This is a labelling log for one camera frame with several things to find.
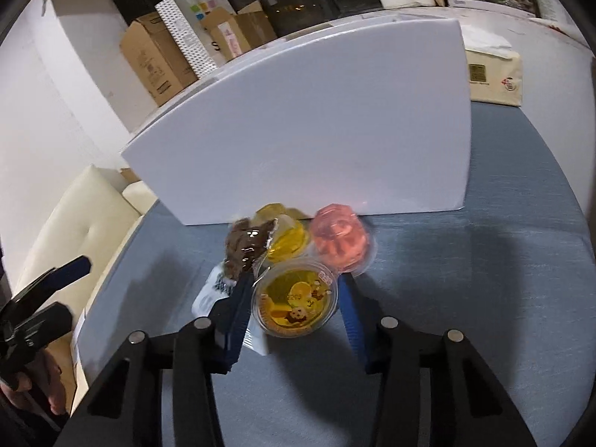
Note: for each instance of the polka dot paper bag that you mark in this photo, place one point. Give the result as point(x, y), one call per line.
point(191, 32)

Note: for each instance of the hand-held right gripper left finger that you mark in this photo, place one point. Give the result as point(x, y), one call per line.
point(240, 307)

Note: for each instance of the brown jelly cup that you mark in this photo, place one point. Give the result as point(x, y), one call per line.
point(244, 247)

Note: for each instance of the small open cardboard box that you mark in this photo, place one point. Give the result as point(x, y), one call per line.
point(247, 32)

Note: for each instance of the large brown cardboard box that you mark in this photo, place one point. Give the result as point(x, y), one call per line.
point(153, 60)

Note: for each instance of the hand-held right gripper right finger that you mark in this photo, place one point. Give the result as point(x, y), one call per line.
point(354, 321)

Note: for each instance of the person's left hand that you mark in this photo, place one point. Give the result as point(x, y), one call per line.
point(51, 382)

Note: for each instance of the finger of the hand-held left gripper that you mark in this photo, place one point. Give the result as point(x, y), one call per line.
point(65, 272)
point(46, 326)

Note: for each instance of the pink jelly cup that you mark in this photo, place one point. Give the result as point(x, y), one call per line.
point(342, 237)

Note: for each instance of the flat cardboard piece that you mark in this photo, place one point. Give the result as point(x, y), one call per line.
point(129, 175)

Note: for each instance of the yellow jelly cup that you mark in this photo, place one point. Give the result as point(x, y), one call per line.
point(284, 237)
point(293, 298)

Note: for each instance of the cream leather sofa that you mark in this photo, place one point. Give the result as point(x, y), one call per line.
point(79, 228)

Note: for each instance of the cream tissue pack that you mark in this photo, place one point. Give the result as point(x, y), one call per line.
point(493, 79)

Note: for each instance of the white cardboard box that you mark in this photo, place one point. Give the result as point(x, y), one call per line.
point(302, 125)

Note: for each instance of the long green white snack packet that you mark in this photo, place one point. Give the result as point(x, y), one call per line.
point(209, 295)

